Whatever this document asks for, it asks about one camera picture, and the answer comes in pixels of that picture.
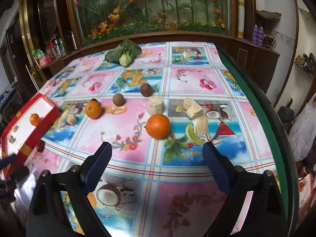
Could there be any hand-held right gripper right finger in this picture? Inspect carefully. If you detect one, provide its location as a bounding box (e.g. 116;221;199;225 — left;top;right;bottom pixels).
202;142;289;237

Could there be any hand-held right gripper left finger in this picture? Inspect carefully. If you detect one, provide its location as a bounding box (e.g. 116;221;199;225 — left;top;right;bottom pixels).
26;142;113;237

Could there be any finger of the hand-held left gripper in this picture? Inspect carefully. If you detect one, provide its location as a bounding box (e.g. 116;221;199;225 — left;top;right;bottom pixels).
0;154;18;169

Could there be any red shallow cardboard box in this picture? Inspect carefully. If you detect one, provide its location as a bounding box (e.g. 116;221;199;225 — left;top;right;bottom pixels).
0;92;62;178

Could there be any large orange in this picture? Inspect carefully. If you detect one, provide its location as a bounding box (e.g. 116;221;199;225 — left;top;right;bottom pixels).
146;114;171;140

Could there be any round beige cake piece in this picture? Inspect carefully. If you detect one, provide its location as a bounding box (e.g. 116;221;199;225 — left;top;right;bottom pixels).
147;96;165;116

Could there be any green edged table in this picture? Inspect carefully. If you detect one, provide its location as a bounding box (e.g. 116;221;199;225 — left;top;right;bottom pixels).
217;47;300;237

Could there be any red printed bag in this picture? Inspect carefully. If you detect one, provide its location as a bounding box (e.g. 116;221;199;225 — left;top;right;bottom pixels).
297;173;314;218

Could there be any white plastic bag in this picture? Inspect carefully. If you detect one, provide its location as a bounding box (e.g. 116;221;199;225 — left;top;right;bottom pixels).
288;101;316;162

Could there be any green snack bag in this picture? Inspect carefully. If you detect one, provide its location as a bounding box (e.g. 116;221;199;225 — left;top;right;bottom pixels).
33;49;46;62

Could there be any green bok choy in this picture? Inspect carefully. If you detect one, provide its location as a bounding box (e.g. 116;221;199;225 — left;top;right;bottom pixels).
105;39;142;67

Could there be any dark shoe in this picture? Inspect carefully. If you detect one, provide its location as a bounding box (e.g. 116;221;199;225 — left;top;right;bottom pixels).
302;53;316;73

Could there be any white yellow striped panel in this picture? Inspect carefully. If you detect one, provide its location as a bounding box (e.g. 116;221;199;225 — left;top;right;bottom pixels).
234;0;245;39

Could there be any artificial plant display case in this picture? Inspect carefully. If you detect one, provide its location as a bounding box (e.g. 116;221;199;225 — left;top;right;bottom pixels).
65;0;237;47

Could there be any white handled broom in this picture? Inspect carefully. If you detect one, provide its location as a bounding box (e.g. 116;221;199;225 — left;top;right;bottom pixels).
25;64;41;93

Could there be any wire rack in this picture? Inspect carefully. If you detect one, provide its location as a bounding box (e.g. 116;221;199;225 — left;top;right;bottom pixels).
263;33;278;48

